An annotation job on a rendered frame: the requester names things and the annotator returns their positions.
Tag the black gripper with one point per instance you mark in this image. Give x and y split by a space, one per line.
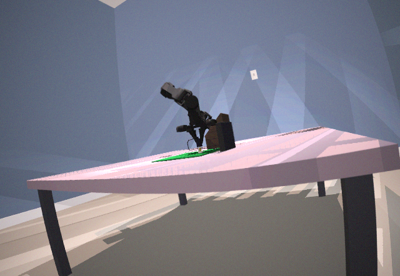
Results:
195 119

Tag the black fan cable plug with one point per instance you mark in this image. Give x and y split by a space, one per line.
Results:
198 143

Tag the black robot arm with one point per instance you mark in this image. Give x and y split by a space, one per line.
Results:
184 98

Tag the green circuit board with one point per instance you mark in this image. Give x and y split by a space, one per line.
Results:
199 153

